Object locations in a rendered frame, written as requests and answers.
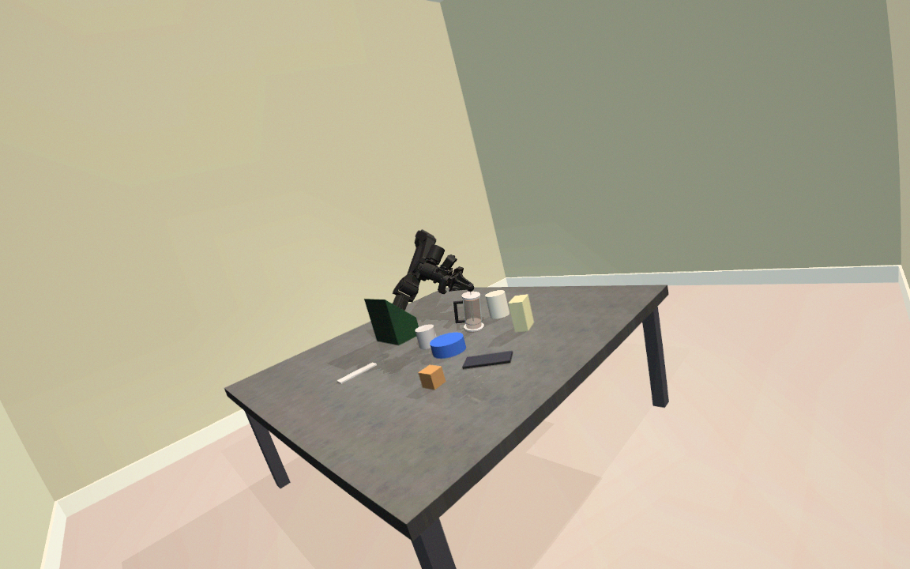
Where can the cream cylinder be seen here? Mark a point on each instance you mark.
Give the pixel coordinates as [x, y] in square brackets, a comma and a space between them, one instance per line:
[497, 304]

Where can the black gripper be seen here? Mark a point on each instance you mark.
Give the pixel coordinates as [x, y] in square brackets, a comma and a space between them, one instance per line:
[454, 280]

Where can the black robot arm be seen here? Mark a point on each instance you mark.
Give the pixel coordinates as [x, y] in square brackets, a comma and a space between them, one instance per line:
[426, 257]

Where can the orange block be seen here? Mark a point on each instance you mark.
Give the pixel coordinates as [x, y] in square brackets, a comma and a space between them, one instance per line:
[431, 377]

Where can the pale yellow block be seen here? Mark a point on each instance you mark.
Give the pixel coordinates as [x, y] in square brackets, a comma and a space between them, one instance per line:
[520, 309]

